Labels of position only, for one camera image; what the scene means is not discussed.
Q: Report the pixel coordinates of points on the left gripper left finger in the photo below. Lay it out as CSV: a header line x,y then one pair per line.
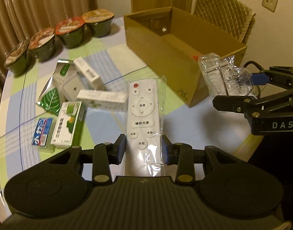
x,y
104,155

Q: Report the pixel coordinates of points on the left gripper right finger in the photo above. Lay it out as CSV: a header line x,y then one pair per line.
x,y
179,154

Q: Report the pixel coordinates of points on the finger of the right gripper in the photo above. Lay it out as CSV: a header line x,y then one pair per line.
x,y
276,75
235,104

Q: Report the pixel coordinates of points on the clear plastic packaging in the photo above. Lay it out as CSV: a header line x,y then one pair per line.
x,y
223,77

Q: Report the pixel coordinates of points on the white remote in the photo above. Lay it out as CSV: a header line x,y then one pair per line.
x,y
144,146

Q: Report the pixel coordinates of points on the green white spray box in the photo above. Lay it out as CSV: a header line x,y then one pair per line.
x,y
67,131

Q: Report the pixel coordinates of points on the long white narrow box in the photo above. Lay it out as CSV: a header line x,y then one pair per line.
x,y
106,100

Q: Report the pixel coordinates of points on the blue dental floss box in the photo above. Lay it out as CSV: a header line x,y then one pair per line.
x,y
43,134

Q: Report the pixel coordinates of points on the white square night light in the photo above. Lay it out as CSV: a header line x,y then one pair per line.
x,y
72,86

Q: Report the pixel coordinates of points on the silver green tea pouch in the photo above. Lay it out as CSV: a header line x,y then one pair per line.
x,y
51,97

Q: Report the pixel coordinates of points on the white medicine box mecobalamin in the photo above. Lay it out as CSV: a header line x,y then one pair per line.
x,y
92,77

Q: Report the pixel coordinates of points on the steel kettle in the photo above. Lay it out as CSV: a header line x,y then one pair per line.
x,y
256,89

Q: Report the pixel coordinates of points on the quilted chair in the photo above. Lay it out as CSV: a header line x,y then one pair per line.
x,y
231,16

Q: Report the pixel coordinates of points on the brown cardboard box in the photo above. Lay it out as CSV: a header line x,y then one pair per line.
x,y
166,38

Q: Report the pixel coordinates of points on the maroon-lid noodle bowl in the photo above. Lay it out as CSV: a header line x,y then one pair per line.
x,y
42,44

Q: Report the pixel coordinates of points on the dark-lid noodle bowl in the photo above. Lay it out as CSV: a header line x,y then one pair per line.
x,y
18,59

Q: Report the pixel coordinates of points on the red-lid noodle bowl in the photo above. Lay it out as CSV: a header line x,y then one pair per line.
x,y
71,31

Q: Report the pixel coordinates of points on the orange-lid noodle bowl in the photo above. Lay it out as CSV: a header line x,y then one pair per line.
x,y
99,22

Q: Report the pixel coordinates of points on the beige curtain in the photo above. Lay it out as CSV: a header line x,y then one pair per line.
x,y
21,19

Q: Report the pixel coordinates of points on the single wall socket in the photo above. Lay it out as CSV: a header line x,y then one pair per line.
x,y
270,4

